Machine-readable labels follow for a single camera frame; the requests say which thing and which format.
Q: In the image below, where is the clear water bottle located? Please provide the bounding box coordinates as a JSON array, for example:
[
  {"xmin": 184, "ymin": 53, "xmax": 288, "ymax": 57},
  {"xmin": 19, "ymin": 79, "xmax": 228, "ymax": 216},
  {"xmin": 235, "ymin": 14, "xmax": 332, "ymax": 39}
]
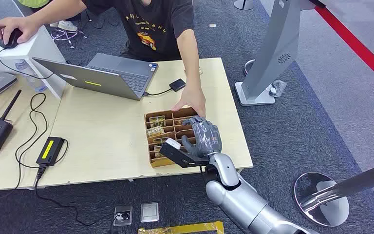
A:
[{"xmin": 15, "ymin": 59, "xmax": 48, "ymax": 93}]

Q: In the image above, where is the person's right hand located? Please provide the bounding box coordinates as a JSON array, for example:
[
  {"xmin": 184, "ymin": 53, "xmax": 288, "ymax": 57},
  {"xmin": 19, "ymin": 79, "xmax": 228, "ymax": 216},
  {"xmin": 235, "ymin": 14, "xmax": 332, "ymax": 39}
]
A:
[{"xmin": 0, "ymin": 17, "xmax": 40, "ymax": 45}]

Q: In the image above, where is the grey kiosk stand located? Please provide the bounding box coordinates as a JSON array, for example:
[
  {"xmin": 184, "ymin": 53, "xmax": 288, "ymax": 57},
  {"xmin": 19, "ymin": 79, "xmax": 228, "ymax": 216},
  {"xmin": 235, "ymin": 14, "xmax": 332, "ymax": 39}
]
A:
[{"xmin": 234, "ymin": 0, "xmax": 318, "ymax": 107}]

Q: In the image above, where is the chrome ring base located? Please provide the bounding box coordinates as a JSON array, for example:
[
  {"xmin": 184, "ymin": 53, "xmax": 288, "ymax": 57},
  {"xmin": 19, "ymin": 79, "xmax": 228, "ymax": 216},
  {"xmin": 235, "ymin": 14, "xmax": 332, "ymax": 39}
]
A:
[{"xmin": 243, "ymin": 58, "xmax": 256, "ymax": 77}]

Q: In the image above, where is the red barrier belt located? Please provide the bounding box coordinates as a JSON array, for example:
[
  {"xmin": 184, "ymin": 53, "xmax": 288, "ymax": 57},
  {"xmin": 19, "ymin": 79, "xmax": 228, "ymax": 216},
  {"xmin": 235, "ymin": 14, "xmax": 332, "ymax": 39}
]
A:
[{"xmin": 314, "ymin": 4, "xmax": 374, "ymax": 92}]

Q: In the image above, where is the yellow floor tape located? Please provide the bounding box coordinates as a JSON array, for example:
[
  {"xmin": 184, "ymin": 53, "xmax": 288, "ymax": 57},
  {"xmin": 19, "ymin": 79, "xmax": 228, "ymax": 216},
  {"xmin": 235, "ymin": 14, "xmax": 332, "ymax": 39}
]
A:
[{"xmin": 137, "ymin": 221, "xmax": 225, "ymax": 234}]

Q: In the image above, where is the card with green print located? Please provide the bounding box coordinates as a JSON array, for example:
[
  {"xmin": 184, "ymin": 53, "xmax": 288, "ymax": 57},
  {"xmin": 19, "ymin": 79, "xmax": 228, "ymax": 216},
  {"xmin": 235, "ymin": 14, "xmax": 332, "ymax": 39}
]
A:
[{"xmin": 149, "ymin": 116, "xmax": 167, "ymax": 129}]

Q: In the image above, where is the silver floor socket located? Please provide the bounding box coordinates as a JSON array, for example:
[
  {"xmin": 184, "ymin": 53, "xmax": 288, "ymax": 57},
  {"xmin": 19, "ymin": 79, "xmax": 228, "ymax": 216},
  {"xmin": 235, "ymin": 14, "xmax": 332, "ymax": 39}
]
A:
[{"xmin": 113, "ymin": 205, "xmax": 133, "ymax": 227}]

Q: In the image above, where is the person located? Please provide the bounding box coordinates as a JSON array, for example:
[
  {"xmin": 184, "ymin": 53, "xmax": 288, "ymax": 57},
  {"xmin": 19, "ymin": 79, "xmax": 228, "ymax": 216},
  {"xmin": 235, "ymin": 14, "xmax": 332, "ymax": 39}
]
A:
[{"xmin": 80, "ymin": 0, "xmax": 196, "ymax": 62}]

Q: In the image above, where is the black mouse cable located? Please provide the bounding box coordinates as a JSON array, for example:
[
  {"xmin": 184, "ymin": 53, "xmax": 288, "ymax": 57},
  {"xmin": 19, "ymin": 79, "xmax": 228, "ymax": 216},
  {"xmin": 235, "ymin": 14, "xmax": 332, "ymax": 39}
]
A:
[{"xmin": 0, "ymin": 47, "xmax": 55, "ymax": 80}]

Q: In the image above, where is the person's left hand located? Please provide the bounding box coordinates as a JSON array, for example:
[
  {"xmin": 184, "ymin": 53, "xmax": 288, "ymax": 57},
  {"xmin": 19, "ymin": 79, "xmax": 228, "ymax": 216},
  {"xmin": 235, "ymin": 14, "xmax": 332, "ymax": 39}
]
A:
[{"xmin": 171, "ymin": 86, "xmax": 207, "ymax": 119}]

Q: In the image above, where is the short black drive cable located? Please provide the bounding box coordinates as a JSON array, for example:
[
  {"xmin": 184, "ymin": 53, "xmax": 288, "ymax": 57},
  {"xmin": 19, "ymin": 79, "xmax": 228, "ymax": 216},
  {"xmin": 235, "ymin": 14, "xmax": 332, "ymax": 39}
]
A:
[{"xmin": 143, "ymin": 87, "xmax": 173, "ymax": 97}]

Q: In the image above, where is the black power adapter, yellow label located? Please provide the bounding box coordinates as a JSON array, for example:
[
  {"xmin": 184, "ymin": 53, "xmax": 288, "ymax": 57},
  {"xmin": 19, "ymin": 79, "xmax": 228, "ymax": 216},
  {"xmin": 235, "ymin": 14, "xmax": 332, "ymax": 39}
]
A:
[{"xmin": 36, "ymin": 136, "xmax": 66, "ymax": 168}]

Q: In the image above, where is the black external drive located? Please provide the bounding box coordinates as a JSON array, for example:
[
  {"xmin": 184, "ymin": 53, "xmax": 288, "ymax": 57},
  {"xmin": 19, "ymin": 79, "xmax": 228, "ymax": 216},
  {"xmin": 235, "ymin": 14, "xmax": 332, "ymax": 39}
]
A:
[{"xmin": 168, "ymin": 78, "xmax": 187, "ymax": 93}]

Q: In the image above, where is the white shoe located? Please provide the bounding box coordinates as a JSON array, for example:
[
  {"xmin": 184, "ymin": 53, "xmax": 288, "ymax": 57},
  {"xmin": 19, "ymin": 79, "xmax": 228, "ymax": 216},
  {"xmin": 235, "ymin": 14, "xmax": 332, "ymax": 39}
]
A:
[{"xmin": 49, "ymin": 19, "xmax": 78, "ymax": 33}]

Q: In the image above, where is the black computer mouse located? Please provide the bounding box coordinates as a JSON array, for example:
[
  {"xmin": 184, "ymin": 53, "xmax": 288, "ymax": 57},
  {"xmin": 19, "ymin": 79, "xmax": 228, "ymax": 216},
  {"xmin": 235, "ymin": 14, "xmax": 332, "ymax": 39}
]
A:
[{"xmin": 0, "ymin": 28, "xmax": 24, "ymax": 50}]

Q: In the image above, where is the black wrist camera, pale box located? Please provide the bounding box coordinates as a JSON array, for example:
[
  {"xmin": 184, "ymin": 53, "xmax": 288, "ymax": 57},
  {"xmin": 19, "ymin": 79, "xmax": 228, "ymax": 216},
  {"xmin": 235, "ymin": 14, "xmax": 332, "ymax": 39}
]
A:
[{"xmin": 159, "ymin": 138, "xmax": 211, "ymax": 169}]

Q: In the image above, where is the chrome stanchion base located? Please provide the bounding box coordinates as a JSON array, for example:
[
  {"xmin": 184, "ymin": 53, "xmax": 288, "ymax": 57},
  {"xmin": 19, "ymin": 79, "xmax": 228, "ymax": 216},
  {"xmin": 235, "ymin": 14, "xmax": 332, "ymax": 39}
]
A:
[{"xmin": 294, "ymin": 172, "xmax": 350, "ymax": 228}]

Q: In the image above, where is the chrome stool base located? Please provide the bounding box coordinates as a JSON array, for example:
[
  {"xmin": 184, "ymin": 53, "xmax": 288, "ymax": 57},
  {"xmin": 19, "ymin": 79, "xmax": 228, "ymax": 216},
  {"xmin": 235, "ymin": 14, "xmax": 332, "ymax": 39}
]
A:
[{"xmin": 50, "ymin": 27, "xmax": 88, "ymax": 49}]

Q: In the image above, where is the white cabinet box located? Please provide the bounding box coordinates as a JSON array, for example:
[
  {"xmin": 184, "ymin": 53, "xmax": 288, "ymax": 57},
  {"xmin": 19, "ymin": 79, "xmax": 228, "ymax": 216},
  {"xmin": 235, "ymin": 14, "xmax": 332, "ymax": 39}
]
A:
[{"xmin": 0, "ymin": 25, "xmax": 67, "ymax": 99}]

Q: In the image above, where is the looped black adapter cable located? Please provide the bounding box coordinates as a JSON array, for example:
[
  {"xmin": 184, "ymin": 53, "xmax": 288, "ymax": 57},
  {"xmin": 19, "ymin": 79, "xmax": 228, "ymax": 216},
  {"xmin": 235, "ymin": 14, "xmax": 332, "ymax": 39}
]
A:
[{"xmin": 0, "ymin": 93, "xmax": 70, "ymax": 201}]

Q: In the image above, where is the grey laptop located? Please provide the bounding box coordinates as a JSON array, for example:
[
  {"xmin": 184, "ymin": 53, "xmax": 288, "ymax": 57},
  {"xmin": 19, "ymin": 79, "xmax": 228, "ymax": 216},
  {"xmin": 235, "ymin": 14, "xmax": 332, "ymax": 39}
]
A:
[{"xmin": 32, "ymin": 52, "xmax": 159, "ymax": 101}]

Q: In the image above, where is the wooden card organizer box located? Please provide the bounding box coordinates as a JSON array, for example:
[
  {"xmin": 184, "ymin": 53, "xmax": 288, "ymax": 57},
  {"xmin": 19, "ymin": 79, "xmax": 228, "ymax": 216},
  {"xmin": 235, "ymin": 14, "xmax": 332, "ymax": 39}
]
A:
[{"xmin": 144, "ymin": 107, "xmax": 207, "ymax": 169}]

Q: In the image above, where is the card with pale print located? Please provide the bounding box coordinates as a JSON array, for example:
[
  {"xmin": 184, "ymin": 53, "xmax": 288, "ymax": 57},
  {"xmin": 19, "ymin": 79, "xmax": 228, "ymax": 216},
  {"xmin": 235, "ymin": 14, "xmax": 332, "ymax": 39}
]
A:
[{"xmin": 146, "ymin": 126, "xmax": 166, "ymax": 138}]

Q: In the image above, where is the silver floor cover plate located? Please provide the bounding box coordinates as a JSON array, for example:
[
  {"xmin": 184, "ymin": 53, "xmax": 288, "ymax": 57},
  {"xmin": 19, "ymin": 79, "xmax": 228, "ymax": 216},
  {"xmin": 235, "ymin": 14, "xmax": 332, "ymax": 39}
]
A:
[{"xmin": 140, "ymin": 202, "xmax": 160, "ymax": 224}]

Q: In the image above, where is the grey stanchion base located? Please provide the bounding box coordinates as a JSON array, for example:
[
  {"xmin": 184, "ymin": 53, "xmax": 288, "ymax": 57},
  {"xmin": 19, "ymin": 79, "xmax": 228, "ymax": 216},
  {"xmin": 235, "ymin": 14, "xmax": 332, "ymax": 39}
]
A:
[{"xmin": 233, "ymin": 0, "xmax": 255, "ymax": 11}]

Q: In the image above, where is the crumpled clear plastic bag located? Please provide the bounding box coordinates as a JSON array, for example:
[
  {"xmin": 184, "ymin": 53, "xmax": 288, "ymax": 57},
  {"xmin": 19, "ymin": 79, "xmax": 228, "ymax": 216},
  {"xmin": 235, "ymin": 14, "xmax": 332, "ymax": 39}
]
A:
[{"xmin": 269, "ymin": 79, "xmax": 287, "ymax": 98}]

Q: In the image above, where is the black power cable to socket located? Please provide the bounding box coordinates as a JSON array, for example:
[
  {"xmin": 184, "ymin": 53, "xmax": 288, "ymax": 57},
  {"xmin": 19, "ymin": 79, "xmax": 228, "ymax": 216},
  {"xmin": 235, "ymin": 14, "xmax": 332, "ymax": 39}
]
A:
[{"xmin": 34, "ymin": 166, "xmax": 124, "ymax": 227}]

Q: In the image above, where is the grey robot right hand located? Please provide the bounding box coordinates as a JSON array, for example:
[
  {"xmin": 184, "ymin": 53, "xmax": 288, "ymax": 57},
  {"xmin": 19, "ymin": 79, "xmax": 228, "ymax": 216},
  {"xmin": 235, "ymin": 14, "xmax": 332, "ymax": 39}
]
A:
[{"xmin": 181, "ymin": 116, "xmax": 223, "ymax": 159}]

